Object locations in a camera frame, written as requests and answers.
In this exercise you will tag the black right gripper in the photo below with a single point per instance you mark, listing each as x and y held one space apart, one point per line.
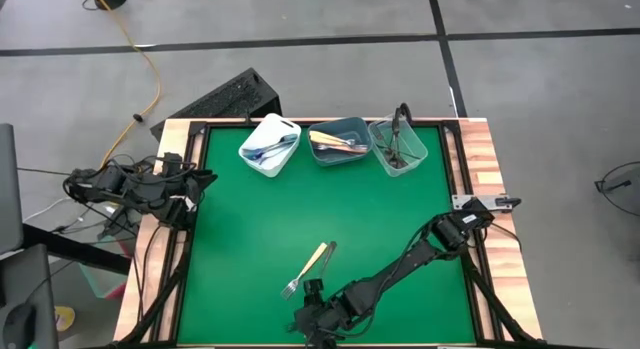
325 319

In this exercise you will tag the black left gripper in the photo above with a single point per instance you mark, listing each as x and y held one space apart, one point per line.
194 189

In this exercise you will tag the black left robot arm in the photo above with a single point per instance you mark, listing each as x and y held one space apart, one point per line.
135 189

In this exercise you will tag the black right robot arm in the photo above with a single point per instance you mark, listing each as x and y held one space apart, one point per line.
400 269

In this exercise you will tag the white plastic bin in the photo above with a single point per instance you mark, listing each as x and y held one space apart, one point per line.
265 169

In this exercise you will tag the green table mat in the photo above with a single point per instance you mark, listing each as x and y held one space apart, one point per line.
250 239

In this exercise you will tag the black perforated computer case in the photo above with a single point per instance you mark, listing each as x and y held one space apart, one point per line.
235 94

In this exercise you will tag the black desk leg bar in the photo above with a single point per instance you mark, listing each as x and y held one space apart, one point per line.
75 249

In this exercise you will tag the teal plastic bin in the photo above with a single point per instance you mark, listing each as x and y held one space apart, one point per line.
362 126

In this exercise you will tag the yellow tape roll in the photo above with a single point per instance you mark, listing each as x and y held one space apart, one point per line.
67 319

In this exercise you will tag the grey desk panel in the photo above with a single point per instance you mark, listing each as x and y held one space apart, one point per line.
10 189

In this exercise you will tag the dark grey desk mat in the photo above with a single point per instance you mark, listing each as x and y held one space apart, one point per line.
30 279

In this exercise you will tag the clear plastic bin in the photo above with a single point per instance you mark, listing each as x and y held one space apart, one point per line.
417 159

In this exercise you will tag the black computer mouse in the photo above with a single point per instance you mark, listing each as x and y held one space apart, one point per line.
19 329

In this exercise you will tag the black table frame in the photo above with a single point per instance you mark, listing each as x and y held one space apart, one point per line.
473 299

